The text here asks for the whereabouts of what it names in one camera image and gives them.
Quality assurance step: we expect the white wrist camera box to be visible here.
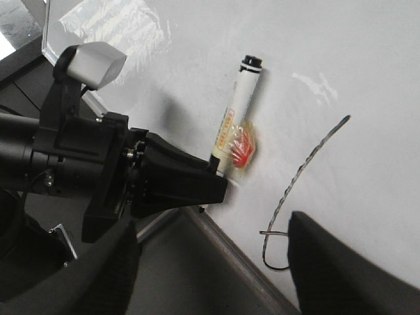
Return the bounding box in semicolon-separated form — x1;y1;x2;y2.
53;41;127;91

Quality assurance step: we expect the red magnet taped to marker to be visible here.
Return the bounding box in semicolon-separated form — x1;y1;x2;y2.
228;120;257;173

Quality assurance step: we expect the grey aluminium whiteboard frame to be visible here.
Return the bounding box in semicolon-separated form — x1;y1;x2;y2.
83;87;298;314

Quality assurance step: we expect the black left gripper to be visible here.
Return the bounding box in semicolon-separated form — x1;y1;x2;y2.
31;112;228;243

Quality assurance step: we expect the white whiteboard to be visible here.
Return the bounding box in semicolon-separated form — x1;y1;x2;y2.
43;1;419;303

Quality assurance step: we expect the white black whiteboard marker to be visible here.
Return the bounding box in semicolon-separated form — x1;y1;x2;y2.
211;55;263;176

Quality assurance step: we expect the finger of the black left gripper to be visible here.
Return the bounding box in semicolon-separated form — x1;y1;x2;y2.
209;154;220;173

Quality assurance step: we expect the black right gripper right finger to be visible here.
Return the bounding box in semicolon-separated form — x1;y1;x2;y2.
287;211;419;314

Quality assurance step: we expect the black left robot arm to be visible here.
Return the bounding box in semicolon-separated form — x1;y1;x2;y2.
1;112;228;243

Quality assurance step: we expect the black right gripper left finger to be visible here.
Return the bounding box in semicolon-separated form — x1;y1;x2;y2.
1;219;140;314

